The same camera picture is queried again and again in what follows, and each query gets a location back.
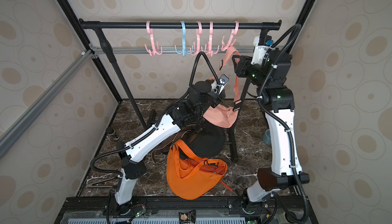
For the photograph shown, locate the pink sling bag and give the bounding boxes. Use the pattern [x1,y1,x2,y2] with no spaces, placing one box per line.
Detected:
[203,46,243,129]

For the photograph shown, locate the orange sling bag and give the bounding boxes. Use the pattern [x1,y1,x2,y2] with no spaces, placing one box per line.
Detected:
[166,139,228,200]

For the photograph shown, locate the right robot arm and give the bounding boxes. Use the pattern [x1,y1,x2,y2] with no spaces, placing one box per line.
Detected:
[232,23,310,224]

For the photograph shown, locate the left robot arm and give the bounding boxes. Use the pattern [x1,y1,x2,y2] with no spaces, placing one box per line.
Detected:
[90,51,226,205]

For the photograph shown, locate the pink hook far right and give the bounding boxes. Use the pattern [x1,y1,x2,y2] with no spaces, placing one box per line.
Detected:
[220,21,239,51]

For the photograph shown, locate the pink hook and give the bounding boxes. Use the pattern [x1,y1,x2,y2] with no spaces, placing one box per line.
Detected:
[190,21,203,56]
[145,21,163,57]
[204,21,219,57]
[220,21,239,51]

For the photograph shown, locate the pink hook middle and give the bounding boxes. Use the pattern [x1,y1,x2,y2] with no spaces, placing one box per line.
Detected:
[190,21,203,56]

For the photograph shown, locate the black bag right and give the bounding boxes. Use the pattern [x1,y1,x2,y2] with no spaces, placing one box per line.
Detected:
[182,121,226,158]

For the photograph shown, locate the light blue hook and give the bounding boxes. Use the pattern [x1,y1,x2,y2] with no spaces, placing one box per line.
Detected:
[175,21,190,56]

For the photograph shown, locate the pink hook far left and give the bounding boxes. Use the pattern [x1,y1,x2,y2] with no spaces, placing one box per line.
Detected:
[145,21,163,57]

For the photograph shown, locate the grey-blue cup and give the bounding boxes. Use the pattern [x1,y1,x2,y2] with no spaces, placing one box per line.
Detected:
[262,129,272,145]

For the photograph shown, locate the small snack packet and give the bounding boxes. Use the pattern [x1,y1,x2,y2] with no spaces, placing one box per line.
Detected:
[179,210,197,224]

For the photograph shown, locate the black clothes rack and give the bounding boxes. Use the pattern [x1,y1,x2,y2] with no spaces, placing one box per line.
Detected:
[79,18,282,163]

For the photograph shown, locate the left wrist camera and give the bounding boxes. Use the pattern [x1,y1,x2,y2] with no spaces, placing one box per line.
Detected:
[211,74,229,95]

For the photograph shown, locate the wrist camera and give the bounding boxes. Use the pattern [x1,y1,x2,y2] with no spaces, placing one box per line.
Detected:
[251,35,273,65]
[211,74,229,95]

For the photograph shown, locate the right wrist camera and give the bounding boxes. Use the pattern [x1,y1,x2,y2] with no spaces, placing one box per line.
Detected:
[251,35,273,65]

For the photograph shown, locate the brown strap bag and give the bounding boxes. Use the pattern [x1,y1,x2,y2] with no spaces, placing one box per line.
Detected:
[151,125,196,165]

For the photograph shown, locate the aluminium rail back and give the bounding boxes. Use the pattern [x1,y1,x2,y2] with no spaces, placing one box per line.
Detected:
[92,46,255,55]

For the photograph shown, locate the aluminium rail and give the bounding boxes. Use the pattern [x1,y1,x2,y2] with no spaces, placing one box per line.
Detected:
[92,46,255,55]
[1,49,94,157]

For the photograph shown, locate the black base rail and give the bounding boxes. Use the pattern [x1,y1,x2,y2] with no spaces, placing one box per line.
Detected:
[55,195,310,224]

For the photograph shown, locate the aluminium rail left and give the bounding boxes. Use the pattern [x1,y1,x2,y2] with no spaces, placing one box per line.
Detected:
[1,49,94,157]

